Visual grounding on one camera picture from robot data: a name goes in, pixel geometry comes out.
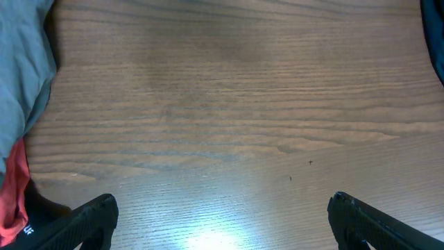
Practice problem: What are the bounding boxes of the black folded garment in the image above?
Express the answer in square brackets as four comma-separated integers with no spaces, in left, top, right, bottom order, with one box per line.
[15,180,71,242]

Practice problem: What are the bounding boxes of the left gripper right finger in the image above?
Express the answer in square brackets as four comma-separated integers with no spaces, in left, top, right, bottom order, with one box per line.
[327,192,443,250]

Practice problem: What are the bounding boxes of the red folded garment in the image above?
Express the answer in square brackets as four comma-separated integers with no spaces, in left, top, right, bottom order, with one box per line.
[1,138,31,247]

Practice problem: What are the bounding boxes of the grey folded shorts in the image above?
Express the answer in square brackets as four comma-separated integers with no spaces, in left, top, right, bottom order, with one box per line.
[1,0,56,175]

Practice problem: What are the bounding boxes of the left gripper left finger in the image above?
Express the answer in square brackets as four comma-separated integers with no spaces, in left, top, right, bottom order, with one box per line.
[4,194,119,250]

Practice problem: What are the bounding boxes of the navy blue shorts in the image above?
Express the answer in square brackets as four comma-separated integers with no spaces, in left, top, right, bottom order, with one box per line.
[420,0,443,84]

